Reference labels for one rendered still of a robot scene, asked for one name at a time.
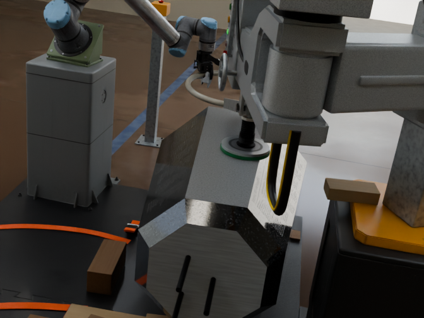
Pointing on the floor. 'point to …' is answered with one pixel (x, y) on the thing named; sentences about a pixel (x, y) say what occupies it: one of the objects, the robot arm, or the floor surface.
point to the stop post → (154, 84)
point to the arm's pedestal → (69, 129)
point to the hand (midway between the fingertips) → (206, 83)
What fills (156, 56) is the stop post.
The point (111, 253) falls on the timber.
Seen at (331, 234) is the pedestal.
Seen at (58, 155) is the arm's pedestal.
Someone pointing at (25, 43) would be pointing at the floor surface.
